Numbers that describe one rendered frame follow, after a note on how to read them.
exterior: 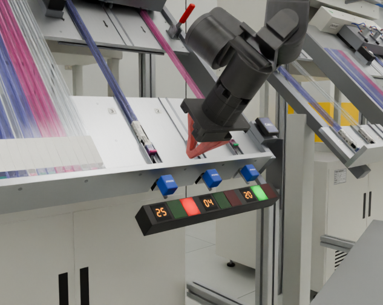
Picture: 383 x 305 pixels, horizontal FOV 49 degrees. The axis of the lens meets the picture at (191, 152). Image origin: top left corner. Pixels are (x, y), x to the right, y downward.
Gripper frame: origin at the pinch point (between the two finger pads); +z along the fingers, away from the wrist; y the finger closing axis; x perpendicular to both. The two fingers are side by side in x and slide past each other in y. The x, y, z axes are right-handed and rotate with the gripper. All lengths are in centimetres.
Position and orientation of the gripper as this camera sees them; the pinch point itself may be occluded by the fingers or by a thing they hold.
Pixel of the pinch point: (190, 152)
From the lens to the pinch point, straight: 68.9
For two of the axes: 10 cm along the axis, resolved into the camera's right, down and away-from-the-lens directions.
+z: -4.5, 6.5, 6.1
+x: 4.6, 7.6, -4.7
